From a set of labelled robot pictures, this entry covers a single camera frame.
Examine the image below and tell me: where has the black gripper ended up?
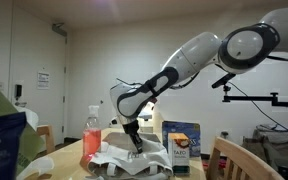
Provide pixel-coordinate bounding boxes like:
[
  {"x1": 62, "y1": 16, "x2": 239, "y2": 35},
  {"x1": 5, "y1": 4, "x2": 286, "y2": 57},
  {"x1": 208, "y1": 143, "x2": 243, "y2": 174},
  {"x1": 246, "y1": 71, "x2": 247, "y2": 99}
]
[{"x1": 122, "y1": 119, "x2": 145, "y2": 154}]

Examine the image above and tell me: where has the paper notice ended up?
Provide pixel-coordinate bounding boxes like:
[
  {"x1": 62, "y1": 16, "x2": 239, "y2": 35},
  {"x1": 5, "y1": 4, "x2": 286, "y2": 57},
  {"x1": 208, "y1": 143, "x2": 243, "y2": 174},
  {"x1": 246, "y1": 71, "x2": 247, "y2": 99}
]
[{"x1": 37, "y1": 70, "x2": 51, "y2": 90}]

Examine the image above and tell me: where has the white door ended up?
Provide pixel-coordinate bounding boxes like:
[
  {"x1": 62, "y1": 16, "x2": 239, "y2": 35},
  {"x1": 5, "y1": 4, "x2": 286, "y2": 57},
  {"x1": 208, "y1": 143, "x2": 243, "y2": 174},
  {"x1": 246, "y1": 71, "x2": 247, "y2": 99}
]
[{"x1": 10, "y1": 33, "x2": 67, "y2": 144}]

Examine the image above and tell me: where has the wooden chair back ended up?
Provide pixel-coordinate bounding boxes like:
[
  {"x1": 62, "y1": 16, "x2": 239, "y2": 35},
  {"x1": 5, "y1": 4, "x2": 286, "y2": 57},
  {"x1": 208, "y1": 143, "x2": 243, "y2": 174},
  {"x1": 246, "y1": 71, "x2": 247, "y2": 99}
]
[{"x1": 206, "y1": 135, "x2": 285, "y2": 180}]

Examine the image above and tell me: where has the orange Tazo tea box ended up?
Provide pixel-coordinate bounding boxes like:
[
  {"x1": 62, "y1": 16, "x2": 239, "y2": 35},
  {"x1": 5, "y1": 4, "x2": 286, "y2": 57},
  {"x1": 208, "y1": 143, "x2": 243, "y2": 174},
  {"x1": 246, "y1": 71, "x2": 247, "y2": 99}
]
[{"x1": 167, "y1": 132, "x2": 191, "y2": 177}]

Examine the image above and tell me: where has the blue Swiss Miss box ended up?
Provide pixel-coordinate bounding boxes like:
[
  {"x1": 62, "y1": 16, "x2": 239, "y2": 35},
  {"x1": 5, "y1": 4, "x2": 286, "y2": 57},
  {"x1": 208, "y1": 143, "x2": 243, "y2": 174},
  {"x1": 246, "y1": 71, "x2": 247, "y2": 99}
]
[{"x1": 161, "y1": 120, "x2": 202, "y2": 158}]

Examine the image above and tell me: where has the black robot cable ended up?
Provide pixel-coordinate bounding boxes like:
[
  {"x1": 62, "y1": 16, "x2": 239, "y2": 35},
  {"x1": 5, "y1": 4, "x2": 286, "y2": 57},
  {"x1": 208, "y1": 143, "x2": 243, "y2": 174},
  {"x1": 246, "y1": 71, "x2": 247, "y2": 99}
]
[{"x1": 116, "y1": 54, "x2": 288, "y2": 91}]

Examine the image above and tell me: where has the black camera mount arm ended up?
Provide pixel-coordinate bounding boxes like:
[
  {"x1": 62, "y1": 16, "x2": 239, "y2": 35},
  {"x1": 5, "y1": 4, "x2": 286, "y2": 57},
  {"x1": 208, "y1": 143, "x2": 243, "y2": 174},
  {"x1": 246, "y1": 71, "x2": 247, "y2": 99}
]
[{"x1": 222, "y1": 84, "x2": 288, "y2": 108}]

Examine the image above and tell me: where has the beige cardboard carton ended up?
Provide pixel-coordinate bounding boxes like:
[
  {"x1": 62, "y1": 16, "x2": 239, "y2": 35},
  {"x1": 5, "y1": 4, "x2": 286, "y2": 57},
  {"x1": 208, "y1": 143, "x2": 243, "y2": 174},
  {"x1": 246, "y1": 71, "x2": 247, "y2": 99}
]
[{"x1": 143, "y1": 106, "x2": 165, "y2": 134}]

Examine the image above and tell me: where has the wooden slat chair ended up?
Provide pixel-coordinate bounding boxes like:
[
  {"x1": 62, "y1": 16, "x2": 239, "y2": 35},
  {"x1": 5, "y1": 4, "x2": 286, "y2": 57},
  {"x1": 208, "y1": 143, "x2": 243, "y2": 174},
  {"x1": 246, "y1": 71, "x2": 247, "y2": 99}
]
[{"x1": 36, "y1": 124, "x2": 57, "y2": 155}]

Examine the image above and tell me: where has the white printed tote bag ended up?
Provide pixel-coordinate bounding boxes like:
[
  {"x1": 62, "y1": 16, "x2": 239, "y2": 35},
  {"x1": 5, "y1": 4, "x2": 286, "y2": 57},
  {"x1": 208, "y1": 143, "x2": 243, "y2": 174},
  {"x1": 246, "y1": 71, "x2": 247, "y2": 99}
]
[{"x1": 87, "y1": 131, "x2": 174, "y2": 180}]

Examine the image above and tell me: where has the spray bottle with pink liquid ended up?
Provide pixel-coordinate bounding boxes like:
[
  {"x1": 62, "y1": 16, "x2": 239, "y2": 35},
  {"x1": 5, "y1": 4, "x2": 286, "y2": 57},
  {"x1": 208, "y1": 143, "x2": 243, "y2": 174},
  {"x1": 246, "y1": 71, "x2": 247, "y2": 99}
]
[{"x1": 82, "y1": 105, "x2": 102, "y2": 158}]

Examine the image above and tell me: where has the dark blue chip bag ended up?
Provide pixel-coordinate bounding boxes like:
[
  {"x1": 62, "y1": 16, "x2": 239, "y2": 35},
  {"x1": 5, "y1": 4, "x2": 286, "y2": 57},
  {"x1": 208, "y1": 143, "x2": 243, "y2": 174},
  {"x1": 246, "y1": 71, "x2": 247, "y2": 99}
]
[{"x1": 0, "y1": 111, "x2": 28, "y2": 180}]

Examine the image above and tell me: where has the thin black camera cable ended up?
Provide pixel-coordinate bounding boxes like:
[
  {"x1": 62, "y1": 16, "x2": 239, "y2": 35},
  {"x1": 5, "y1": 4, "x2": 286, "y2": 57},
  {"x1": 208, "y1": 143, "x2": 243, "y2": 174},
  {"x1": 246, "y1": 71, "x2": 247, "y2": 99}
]
[{"x1": 228, "y1": 81, "x2": 288, "y2": 138}]

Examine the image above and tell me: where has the grey covered furniture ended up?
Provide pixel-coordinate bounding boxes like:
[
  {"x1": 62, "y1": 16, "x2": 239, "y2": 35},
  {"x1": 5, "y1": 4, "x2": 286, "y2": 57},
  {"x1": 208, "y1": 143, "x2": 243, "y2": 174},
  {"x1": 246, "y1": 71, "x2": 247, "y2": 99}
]
[{"x1": 242, "y1": 123, "x2": 288, "y2": 180}]

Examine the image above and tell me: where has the black door lock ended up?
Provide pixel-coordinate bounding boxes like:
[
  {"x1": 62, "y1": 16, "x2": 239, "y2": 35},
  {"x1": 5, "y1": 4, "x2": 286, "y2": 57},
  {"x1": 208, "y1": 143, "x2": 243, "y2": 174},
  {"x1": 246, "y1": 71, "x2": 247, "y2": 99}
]
[{"x1": 15, "y1": 84, "x2": 23, "y2": 100}]

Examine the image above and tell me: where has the black camera on mount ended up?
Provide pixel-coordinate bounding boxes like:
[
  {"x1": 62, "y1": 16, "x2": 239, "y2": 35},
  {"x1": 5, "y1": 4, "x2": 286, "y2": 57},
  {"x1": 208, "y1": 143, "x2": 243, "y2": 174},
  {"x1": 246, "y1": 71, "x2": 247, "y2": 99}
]
[{"x1": 211, "y1": 72, "x2": 237, "y2": 89}]

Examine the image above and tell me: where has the grey door closer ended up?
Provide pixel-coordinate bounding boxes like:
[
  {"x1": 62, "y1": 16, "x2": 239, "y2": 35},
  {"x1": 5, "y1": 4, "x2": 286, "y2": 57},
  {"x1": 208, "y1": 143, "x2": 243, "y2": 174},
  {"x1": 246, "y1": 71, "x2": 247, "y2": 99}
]
[{"x1": 52, "y1": 22, "x2": 68, "y2": 38}]

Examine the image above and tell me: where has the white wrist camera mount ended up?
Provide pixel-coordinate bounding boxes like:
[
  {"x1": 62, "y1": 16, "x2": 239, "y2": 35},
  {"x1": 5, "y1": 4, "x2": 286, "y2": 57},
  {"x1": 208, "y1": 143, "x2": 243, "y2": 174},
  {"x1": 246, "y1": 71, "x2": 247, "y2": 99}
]
[{"x1": 138, "y1": 101, "x2": 162, "y2": 122}]

